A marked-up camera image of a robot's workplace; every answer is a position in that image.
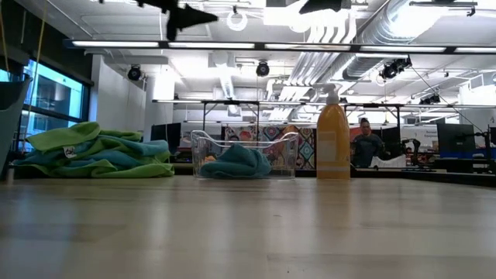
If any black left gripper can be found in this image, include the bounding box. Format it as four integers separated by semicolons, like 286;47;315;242
135;0;219;42

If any blue microfiber towel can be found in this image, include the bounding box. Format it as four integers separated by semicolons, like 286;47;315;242
199;143;272;179
13;139;171;171

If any black overhead light bar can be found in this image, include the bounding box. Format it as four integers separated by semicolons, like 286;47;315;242
64;37;496;55

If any black monitor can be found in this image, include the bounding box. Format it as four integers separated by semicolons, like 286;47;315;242
150;122;182;153
436;122;477;154

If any orange spray bottle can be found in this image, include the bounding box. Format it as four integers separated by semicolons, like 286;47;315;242
312;82;352;180

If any colourful patterned panel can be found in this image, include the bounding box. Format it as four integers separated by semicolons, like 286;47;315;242
224;124;317;171

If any person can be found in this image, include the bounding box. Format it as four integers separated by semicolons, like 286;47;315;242
350;118;384;168

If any large window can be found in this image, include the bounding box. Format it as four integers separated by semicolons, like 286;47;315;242
0;57;91;153

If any clear plastic basket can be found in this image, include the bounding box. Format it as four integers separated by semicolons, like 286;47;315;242
190;129;300;180

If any white ring light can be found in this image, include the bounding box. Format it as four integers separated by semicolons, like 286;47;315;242
226;9;249;32

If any silver ventilation duct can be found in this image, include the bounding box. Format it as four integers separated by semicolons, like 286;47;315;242
343;0;439;81

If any black background rig frame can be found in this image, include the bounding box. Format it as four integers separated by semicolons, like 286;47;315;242
343;102;402;129
201;99;260;133

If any black aluminium table frame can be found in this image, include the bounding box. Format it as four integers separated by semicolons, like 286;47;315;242
11;162;496;189

